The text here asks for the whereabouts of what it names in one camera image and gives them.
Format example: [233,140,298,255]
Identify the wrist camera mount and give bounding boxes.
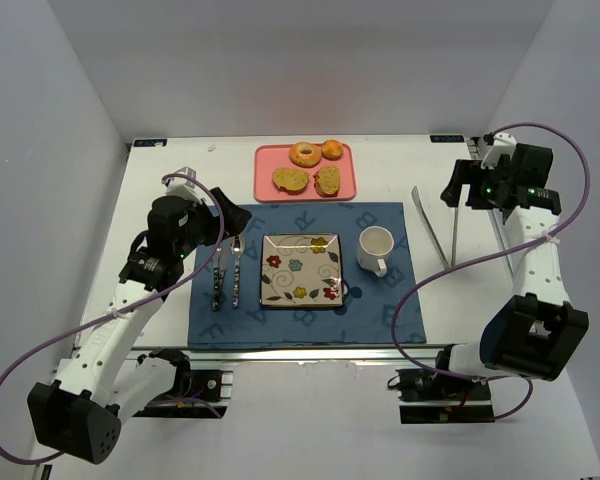
[161,166,204,204]
[478,132,517,169]

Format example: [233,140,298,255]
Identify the metal serving tongs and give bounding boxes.
[411,186,459,270]

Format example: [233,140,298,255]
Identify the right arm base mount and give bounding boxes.
[387,369,495,425]

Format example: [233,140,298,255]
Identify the pink serving tray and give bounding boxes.
[253,143,357,203]

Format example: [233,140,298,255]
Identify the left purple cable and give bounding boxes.
[0,173,226,466]

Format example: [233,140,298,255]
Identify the silver spoon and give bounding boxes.
[231,234,246,309]

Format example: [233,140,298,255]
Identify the round bread roll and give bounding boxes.
[321,139,344,160]

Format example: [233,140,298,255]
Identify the square floral plate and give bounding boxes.
[260,233,344,309]

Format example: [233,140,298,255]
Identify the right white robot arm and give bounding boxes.
[436,133,589,381]

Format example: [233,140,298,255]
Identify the sesame bagel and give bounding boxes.
[289,142,322,168]

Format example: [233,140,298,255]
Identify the silver fork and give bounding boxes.
[212,247,222,311]

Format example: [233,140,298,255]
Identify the silver knife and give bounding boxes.
[219,245,231,306]

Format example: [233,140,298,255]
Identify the blue table label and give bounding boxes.
[429,134,465,143]
[133,139,167,148]

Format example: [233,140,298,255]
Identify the herb bread slice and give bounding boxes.
[313,166,341,197]
[272,168,309,194]

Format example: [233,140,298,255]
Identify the white ceramic mug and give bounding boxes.
[357,226,394,278]

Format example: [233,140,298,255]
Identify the blue letter placemat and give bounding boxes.
[188,202,426,350]

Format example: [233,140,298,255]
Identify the right blue table label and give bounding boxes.
[429,134,465,143]

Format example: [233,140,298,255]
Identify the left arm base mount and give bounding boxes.
[134,349,233,419]

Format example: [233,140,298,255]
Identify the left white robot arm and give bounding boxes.
[27,188,251,465]

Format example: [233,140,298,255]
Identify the left blue table label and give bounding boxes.
[133,139,167,148]

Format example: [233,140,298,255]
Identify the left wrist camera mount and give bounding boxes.
[161,166,204,204]

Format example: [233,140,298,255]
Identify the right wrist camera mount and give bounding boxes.
[478,132,517,169]

